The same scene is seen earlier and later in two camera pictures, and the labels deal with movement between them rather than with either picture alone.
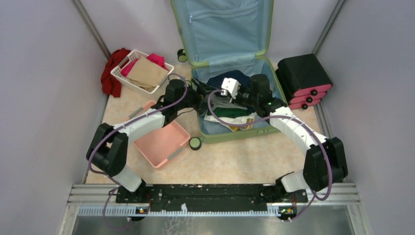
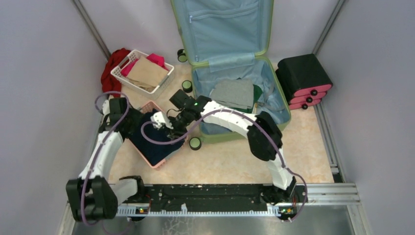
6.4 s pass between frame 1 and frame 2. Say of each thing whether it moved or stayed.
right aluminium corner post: stayed
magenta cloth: stayed
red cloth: stayed
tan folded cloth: stayed
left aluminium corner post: stayed
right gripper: moved
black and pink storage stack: stayed
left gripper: moved
